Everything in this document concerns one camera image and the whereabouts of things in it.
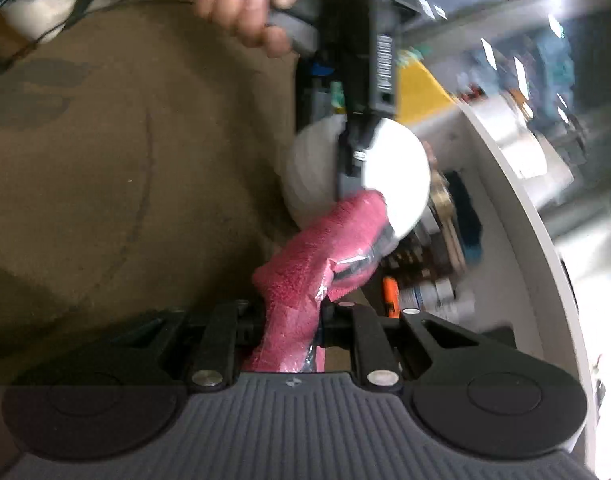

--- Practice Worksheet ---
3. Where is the white ceramic bowl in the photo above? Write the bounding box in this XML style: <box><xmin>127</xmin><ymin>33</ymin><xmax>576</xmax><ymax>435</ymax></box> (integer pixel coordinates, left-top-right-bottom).
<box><xmin>282</xmin><ymin>115</ymin><xmax>431</xmax><ymax>240</ymax></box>

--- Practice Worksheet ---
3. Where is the orange tool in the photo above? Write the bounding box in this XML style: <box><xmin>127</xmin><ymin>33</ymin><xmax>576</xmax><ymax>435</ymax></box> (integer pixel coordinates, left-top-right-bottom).
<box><xmin>383</xmin><ymin>276</ymin><xmax>401</xmax><ymax>318</ymax></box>

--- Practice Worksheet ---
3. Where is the pink cleaning cloth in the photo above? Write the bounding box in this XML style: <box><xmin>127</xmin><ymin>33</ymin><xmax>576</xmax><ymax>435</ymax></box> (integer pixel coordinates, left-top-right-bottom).
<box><xmin>243</xmin><ymin>191</ymin><xmax>392</xmax><ymax>373</ymax></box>

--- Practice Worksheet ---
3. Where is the yellow box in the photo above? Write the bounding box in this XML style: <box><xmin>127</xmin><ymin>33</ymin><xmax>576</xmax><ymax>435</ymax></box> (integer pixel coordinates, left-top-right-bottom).
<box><xmin>395</xmin><ymin>61</ymin><xmax>455</xmax><ymax>125</ymax></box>

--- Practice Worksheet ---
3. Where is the white shelf unit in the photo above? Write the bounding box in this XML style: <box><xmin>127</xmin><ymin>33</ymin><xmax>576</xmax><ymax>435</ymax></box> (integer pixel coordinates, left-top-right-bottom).
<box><xmin>375</xmin><ymin>94</ymin><xmax>602</xmax><ymax>466</ymax></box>

